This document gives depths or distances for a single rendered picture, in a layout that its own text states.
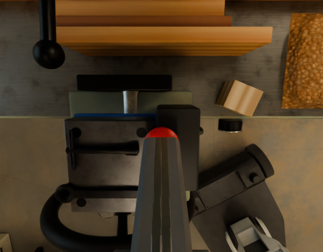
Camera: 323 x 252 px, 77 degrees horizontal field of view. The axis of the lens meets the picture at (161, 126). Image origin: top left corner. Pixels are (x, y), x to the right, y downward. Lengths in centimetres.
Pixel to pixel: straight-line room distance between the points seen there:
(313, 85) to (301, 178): 127
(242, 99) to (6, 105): 32
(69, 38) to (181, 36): 11
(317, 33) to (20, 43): 38
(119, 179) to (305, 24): 29
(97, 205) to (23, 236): 156
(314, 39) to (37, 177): 146
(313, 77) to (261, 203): 105
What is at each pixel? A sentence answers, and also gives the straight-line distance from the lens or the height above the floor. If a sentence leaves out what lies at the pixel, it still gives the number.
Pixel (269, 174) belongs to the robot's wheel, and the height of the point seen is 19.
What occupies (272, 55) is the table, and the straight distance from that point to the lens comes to 33.
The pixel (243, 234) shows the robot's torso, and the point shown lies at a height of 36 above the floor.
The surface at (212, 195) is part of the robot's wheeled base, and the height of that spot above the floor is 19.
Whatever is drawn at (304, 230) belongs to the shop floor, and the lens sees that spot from 176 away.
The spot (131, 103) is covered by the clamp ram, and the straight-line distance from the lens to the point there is 23.
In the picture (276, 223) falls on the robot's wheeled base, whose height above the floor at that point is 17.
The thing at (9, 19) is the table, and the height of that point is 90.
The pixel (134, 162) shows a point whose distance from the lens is 20.
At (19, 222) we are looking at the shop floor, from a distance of 173.
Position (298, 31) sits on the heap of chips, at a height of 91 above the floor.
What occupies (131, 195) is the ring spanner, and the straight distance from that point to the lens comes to 21.
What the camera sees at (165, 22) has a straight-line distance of 24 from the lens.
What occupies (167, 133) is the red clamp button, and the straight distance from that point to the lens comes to 17.
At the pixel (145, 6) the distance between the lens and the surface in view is 25.
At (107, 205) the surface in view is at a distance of 23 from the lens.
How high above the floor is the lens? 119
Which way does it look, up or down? 80 degrees down
